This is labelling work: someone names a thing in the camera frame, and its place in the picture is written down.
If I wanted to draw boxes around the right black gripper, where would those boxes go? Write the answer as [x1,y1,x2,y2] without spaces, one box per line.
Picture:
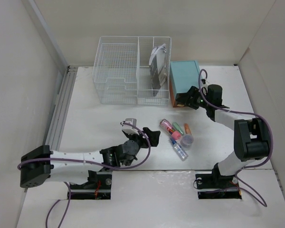
[176,85,211,110]

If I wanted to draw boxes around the teal orange drawer box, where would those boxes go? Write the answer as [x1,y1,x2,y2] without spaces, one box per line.
[169,60,200,107]

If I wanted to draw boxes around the clear jar of paperclips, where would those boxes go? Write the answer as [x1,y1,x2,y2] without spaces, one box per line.
[180,134,194,148]

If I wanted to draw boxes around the grey white manual booklet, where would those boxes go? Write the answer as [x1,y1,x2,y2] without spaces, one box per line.
[149,43,167,97]

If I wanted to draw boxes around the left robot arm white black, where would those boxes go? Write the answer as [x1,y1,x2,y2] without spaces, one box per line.
[17,127,161,189]

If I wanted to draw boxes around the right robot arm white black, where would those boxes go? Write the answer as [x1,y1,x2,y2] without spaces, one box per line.
[175,85,273,187]

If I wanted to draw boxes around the pink marker tube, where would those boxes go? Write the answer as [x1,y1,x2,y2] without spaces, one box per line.
[160,119,181,140]

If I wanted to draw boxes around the green highlighter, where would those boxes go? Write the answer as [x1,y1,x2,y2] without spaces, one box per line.
[172,122,185,135]

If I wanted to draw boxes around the clear bottle blue cap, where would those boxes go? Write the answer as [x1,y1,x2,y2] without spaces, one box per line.
[170,138,188,161]

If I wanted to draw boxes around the orange highlighter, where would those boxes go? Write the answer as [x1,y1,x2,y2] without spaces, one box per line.
[184,123,192,135]

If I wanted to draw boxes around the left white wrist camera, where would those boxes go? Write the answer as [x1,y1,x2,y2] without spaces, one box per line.
[121,118,138,135]

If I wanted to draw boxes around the white wire desk organizer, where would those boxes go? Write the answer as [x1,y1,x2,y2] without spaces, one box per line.
[92,36,171,106]

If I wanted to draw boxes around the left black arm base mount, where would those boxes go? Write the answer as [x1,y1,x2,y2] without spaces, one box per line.
[67,171,112,200]

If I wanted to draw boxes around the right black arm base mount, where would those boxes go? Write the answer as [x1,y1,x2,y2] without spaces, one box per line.
[195,164,242,200]

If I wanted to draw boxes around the aluminium rail frame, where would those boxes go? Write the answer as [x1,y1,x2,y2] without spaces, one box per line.
[43,66,78,151]

